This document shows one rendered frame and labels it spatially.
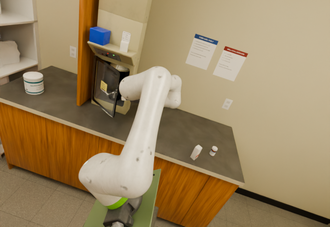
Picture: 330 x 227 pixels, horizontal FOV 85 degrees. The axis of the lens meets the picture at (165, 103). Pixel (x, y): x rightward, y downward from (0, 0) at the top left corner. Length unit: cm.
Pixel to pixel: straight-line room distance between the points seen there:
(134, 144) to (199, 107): 140
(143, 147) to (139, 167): 7
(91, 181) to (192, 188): 109
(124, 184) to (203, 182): 106
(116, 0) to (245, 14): 99
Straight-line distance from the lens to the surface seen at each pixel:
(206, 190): 165
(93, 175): 68
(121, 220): 77
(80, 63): 149
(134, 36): 135
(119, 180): 59
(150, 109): 67
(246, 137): 219
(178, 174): 153
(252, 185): 274
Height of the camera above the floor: 191
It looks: 30 degrees down
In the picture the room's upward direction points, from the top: 18 degrees clockwise
